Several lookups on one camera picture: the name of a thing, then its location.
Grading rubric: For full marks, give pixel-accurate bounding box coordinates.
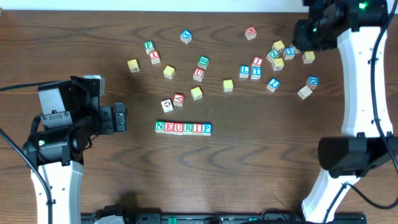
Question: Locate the green N block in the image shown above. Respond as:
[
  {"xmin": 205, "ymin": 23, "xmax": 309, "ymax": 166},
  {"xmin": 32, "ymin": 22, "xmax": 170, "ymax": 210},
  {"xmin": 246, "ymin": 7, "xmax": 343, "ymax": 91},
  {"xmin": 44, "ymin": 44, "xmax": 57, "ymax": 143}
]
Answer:
[{"xmin": 154, "ymin": 121, "xmax": 165, "ymax": 133}]

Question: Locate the red E block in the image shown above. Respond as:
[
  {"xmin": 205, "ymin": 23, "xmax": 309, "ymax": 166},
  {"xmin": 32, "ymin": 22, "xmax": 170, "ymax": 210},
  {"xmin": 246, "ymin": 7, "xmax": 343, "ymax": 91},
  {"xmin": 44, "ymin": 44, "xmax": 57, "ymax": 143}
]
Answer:
[{"xmin": 164, "ymin": 122, "xmax": 174, "ymax": 134}]

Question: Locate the red u block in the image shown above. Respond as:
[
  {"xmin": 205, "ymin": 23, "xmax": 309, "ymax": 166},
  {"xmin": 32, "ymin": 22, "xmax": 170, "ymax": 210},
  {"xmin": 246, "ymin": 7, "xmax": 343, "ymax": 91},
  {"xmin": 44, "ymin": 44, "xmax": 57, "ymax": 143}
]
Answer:
[
  {"xmin": 173, "ymin": 123, "xmax": 183, "ymax": 135},
  {"xmin": 193, "ymin": 68, "xmax": 205, "ymax": 82}
]

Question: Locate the green R block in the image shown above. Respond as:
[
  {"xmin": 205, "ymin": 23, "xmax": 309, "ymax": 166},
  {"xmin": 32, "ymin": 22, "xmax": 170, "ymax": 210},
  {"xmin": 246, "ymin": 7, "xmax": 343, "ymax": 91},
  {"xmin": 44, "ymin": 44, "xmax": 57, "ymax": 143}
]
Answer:
[{"xmin": 183, "ymin": 123, "xmax": 193, "ymax": 135}]

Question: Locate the red i block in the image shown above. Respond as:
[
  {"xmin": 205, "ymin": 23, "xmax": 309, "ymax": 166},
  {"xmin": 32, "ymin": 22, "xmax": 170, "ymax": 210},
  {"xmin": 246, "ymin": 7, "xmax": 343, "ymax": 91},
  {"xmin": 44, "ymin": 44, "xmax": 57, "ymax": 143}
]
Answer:
[
  {"xmin": 251, "ymin": 56, "xmax": 264, "ymax": 67},
  {"xmin": 193, "ymin": 123, "xmax": 203, "ymax": 136}
]

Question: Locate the blue P block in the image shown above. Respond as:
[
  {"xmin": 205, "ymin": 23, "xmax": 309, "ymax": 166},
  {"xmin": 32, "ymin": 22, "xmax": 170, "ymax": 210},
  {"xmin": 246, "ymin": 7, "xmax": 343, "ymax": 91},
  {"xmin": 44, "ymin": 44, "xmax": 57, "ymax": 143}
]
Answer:
[{"xmin": 202, "ymin": 123, "xmax": 213, "ymax": 136}]

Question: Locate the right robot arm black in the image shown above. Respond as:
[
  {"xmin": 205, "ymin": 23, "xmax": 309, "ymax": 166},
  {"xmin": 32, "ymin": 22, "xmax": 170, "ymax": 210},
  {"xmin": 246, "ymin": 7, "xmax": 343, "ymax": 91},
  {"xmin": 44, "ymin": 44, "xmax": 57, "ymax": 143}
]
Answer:
[{"xmin": 292, "ymin": 0, "xmax": 397, "ymax": 223}]

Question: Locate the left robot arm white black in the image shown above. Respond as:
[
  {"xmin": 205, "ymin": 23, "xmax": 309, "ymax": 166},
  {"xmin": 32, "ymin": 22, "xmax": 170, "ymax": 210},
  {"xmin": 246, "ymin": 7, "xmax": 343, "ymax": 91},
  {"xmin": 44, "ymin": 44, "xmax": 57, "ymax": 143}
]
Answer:
[{"xmin": 23, "ymin": 75, "xmax": 127, "ymax": 223}]

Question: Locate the blue D block upper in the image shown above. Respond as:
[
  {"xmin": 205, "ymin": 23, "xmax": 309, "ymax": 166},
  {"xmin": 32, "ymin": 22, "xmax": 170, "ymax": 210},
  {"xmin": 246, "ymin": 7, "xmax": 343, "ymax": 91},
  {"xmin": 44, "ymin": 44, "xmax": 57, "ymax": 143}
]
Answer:
[{"xmin": 290, "ymin": 44, "xmax": 300, "ymax": 54}]

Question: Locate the blue d block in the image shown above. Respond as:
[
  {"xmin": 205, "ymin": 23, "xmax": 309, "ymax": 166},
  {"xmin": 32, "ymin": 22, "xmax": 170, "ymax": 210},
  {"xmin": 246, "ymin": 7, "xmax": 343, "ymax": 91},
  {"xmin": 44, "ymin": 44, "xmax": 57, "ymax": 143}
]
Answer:
[
  {"xmin": 306, "ymin": 76, "xmax": 319, "ymax": 90},
  {"xmin": 290, "ymin": 44, "xmax": 300, "ymax": 54}
]

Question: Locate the yellow 8 block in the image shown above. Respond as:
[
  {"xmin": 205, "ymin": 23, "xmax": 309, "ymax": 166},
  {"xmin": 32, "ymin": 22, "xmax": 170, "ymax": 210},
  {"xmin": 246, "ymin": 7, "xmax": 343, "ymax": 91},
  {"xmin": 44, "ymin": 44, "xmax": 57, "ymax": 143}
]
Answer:
[{"xmin": 302, "ymin": 51, "xmax": 315, "ymax": 64}]

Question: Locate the blue 5 block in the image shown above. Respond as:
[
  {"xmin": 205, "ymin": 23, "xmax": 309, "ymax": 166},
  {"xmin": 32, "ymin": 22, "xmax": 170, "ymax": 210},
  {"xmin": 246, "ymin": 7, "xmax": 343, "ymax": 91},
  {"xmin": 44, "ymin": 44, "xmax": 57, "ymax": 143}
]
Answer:
[{"xmin": 283, "ymin": 47, "xmax": 295, "ymax": 60}]

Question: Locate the yellow block top cluster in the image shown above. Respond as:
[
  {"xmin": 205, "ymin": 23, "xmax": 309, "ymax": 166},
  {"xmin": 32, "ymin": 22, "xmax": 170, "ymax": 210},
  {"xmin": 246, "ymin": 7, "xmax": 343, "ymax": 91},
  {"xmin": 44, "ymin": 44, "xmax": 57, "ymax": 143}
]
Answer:
[{"xmin": 272, "ymin": 40, "xmax": 285, "ymax": 53}]

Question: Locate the green Z block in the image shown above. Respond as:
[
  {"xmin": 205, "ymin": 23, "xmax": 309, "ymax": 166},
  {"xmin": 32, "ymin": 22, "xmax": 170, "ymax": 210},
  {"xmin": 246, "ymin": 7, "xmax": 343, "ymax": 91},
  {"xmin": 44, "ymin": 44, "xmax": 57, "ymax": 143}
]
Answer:
[{"xmin": 266, "ymin": 49, "xmax": 280, "ymax": 63}]

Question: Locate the yellow block hammer picture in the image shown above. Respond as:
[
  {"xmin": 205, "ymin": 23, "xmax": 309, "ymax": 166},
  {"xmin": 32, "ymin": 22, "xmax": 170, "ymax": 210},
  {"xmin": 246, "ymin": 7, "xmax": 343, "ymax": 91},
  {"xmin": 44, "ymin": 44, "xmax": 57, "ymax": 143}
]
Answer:
[{"xmin": 272, "ymin": 58, "xmax": 284, "ymax": 71}]

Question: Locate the blue D block lower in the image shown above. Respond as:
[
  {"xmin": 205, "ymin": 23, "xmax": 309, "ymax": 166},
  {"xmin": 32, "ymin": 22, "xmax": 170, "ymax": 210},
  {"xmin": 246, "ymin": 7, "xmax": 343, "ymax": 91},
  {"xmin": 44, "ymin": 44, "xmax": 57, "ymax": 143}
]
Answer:
[{"xmin": 306, "ymin": 76, "xmax": 319, "ymax": 90}]

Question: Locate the plain wood block red 3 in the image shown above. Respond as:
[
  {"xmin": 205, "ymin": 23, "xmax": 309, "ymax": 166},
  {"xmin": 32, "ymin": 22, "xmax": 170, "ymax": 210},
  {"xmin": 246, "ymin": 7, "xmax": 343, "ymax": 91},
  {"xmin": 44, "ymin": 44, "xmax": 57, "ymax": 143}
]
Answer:
[{"xmin": 297, "ymin": 86, "xmax": 313, "ymax": 100}]

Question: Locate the white picture block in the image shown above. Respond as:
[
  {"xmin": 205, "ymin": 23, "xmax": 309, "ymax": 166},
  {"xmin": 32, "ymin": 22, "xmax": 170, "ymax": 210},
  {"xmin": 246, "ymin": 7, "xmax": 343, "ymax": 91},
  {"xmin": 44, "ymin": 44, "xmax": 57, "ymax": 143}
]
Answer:
[{"xmin": 161, "ymin": 99, "xmax": 174, "ymax": 113}]

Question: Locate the red H block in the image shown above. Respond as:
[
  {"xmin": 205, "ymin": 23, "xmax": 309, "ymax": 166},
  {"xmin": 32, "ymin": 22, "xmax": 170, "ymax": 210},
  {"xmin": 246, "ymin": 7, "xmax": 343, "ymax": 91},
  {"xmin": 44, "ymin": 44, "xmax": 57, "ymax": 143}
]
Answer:
[{"xmin": 245, "ymin": 27, "xmax": 257, "ymax": 40}]

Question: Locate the blue 2 block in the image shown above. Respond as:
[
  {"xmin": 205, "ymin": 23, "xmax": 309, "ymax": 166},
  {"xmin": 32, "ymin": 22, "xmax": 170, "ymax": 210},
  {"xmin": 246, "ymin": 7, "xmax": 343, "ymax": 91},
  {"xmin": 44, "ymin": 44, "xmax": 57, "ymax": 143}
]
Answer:
[{"xmin": 267, "ymin": 78, "xmax": 280, "ymax": 92}]

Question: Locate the yellow block left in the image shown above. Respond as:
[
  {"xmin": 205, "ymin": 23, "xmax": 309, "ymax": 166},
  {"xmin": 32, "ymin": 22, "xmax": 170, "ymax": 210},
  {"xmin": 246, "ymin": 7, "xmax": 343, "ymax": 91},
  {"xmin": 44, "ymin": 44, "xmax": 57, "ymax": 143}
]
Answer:
[{"xmin": 127, "ymin": 59, "xmax": 139, "ymax": 73}]

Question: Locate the blue T block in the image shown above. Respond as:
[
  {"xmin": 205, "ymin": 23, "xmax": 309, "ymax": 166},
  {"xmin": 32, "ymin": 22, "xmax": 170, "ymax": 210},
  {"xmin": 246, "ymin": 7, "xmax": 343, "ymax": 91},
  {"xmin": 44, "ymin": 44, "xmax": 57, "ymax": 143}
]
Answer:
[{"xmin": 251, "ymin": 67, "xmax": 262, "ymax": 80}]

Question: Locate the red A block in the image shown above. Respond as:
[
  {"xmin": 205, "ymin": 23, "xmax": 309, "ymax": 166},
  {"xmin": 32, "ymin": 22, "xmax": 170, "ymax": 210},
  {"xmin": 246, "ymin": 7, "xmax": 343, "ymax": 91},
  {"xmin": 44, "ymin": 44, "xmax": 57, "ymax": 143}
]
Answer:
[{"xmin": 173, "ymin": 93, "xmax": 184, "ymax": 106}]

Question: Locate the blue L block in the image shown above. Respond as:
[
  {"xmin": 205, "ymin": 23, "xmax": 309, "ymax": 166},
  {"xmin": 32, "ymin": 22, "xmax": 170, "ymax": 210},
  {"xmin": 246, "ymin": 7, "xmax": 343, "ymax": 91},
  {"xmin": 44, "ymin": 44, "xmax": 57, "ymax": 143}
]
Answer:
[{"xmin": 239, "ymin": 65, "xmax": 251, "ymax": 78}]

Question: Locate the yellow block lower middle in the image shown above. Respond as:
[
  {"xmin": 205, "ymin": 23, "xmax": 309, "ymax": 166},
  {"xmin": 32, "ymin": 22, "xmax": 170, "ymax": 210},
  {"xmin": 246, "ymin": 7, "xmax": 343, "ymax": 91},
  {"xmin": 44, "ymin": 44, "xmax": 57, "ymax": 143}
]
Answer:
[{"xmin": 164, "ymin": 65, "xmax": 175, "ymax": 79}]

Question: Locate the red Y block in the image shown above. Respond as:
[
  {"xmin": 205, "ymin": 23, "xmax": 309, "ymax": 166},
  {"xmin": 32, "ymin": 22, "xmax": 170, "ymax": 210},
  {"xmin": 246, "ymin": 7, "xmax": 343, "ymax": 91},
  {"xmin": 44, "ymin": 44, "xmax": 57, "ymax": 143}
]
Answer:
[{"xmin": 149, "ymin": 50, "xmax": 160, "ymax": 64}]

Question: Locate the green F block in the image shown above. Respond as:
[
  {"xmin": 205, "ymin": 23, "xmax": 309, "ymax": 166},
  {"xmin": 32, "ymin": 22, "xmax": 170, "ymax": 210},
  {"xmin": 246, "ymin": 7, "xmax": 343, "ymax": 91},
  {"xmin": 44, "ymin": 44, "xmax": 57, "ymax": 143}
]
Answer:
[{"xmin": 144, "ymin": 40, "xmax": 155, "ymax": 54}]

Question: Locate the yellow O block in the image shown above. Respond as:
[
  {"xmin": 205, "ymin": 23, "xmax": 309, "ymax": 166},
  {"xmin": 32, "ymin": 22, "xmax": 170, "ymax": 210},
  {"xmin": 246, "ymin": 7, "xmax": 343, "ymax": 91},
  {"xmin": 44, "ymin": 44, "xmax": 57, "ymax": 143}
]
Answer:
[{"xmin": 223, "ymin": 79, "xmax": 234, "ymax": 92}]

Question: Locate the green B block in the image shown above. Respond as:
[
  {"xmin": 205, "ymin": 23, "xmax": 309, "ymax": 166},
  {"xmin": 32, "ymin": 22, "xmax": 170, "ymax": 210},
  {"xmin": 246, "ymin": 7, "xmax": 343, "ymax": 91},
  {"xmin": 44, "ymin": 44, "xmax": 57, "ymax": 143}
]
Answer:
[{"xmin": 198, "ymin": 55, "xmax": 210, "ymax": 70}]

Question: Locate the blue X block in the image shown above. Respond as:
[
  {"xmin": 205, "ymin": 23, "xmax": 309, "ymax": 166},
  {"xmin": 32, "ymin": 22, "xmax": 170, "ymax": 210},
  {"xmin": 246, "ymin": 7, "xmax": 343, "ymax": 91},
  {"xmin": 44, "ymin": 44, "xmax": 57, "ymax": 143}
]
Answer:
[{"xmin": 180, "ymin": 30, "xmax": 192, "ymax": 44}]

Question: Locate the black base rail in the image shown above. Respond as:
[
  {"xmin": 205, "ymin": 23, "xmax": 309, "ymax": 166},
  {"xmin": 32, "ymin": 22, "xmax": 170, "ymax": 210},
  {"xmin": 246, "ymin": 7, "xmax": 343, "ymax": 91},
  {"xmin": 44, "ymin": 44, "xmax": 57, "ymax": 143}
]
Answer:
[{"xmin": 80, "ymin": 204, "xmax": 368, "ymax": 224}]

